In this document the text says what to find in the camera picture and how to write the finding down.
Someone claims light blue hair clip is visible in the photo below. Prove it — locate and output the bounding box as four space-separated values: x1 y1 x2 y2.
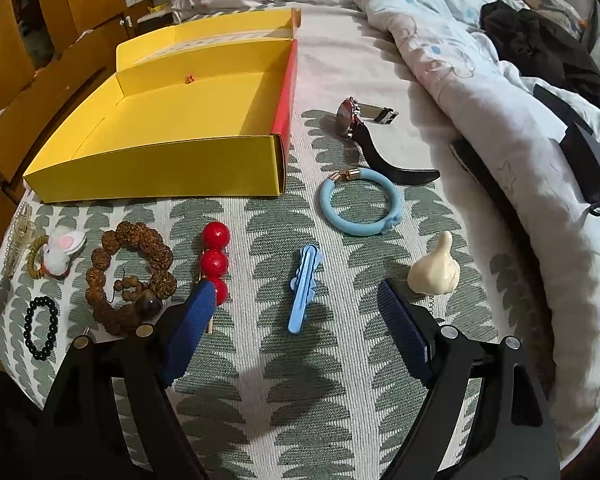
286 245 326 335

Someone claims cream garlic hair clip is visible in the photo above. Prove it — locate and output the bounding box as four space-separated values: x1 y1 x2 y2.
406 231 462 321

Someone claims black bead bracelet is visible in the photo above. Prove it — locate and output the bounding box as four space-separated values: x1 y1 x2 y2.
23 296 59 362

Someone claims black strap wristwatch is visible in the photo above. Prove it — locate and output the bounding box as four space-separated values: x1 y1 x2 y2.
336 99 441 186

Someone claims black clothing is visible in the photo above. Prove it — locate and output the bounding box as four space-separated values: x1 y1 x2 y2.
480 0 600 126

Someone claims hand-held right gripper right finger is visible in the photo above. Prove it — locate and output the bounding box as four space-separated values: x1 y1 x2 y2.
376 278 562 480

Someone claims brown coil hair tie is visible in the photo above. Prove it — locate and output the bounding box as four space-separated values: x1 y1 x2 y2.
26 235 63 278

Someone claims light blue bangle bracelet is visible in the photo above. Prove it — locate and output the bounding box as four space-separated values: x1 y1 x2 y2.
320 167 406 237

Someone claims red ball hair clip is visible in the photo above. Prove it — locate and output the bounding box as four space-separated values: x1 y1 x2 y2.
200 221 231 333

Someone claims brown seed bead bracelet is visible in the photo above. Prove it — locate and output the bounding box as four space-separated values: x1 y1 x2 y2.
85 221 177 337

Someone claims pearl hair clip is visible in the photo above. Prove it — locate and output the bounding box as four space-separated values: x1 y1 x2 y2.
0 204 37 278

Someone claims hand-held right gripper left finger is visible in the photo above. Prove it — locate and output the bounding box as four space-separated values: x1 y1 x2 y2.
42 280 218 480

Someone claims printed cushion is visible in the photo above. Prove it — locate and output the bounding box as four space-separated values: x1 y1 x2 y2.
517 0 588 41

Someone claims yellow cardboard box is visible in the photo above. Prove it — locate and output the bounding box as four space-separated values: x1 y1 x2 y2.
22 7 302 204

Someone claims white bunny pom hair tie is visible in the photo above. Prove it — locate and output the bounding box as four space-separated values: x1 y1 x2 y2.
42 226 87 277

